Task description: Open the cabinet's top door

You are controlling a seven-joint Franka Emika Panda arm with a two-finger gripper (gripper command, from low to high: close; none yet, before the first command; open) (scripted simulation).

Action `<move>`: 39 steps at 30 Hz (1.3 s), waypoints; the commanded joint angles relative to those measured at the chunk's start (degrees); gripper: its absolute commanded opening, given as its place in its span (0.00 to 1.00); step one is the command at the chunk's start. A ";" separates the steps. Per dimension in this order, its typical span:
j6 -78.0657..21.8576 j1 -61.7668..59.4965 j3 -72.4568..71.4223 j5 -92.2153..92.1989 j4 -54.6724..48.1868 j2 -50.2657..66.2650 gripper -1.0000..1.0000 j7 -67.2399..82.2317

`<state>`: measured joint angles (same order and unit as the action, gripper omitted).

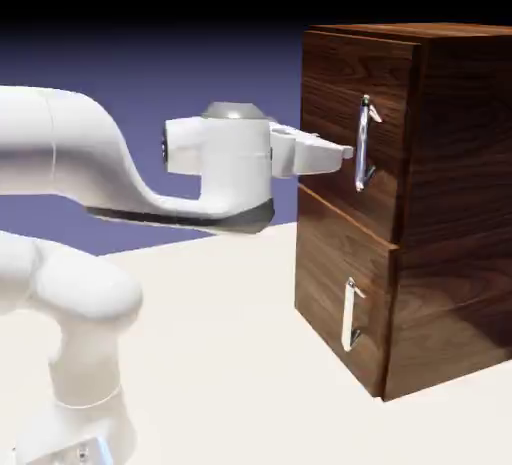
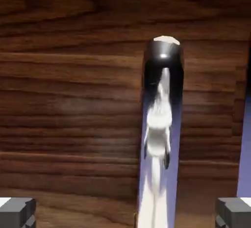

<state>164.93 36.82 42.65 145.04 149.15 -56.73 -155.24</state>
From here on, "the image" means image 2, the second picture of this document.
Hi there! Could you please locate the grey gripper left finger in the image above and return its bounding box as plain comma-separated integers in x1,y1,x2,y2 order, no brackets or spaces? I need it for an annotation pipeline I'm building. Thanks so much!
0,197,37,228

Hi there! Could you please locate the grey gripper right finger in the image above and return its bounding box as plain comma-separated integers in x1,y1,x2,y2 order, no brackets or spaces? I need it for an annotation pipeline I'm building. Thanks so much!
214,197,251,228

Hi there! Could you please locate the dark wooden cabinet door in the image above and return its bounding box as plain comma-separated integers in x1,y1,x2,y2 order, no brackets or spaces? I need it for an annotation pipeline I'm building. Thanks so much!
0,0,251,228

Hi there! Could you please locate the shiny dark metal handle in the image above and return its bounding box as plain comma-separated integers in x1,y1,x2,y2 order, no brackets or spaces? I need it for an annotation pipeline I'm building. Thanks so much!
135,35,184,228

